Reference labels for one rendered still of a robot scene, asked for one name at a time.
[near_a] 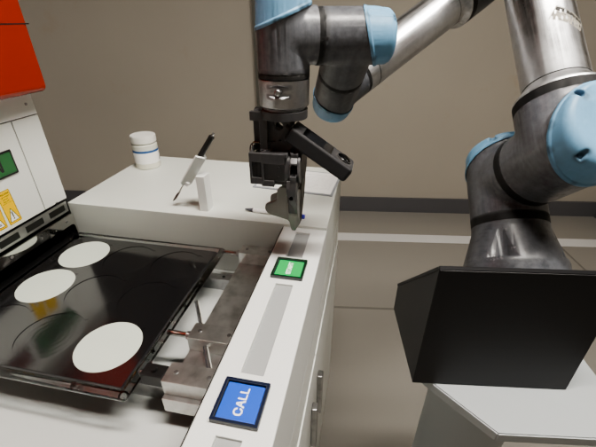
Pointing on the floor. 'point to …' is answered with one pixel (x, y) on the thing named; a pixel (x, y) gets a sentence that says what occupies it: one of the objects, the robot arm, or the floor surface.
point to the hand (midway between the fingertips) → (297, 223)
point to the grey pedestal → (509, 414)
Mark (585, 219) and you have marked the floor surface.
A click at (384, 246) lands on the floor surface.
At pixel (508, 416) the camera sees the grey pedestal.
